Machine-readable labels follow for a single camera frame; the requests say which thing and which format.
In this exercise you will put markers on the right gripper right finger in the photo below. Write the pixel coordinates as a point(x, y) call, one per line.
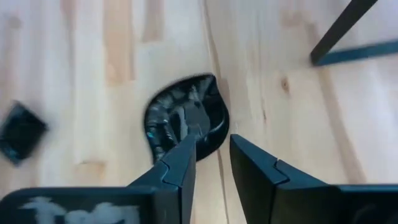
point(258, 186)

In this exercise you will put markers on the black leaf-shaped plate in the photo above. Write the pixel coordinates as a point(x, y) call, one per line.
point(174, 109)

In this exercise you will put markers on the small black square plate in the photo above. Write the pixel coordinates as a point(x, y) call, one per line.
point(21, 133)

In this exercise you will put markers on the black perforated metal shelf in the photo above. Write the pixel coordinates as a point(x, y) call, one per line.
point(342, 31)

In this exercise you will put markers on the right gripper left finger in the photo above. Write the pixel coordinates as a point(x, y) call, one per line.
point(174, 193)

